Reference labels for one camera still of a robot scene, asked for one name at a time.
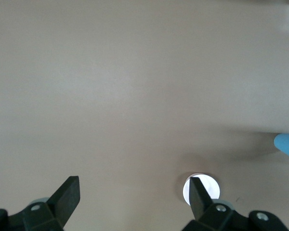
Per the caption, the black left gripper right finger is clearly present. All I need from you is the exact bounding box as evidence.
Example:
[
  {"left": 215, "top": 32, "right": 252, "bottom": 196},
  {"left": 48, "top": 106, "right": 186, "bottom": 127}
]
[{"left": 182, "top": 177, "right": 289, "bottom": 231}]

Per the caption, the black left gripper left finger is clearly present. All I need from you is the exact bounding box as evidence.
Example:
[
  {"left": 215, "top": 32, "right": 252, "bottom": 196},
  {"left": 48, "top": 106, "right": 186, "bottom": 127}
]
[{"left": 0, "top": 176, "right": 81, "bottom": 231}]

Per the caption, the pink bowl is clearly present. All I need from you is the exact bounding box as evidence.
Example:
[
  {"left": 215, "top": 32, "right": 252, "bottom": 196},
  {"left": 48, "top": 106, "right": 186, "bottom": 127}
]
[{"left": 182, "top": 172, "right": 221, "bottom": 206}]

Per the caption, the blue cup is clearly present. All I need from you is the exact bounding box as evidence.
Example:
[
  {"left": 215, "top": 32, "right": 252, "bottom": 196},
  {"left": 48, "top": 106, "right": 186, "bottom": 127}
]
[{"left": 273, "top": 133, "right": 289, "bottom": 163}]

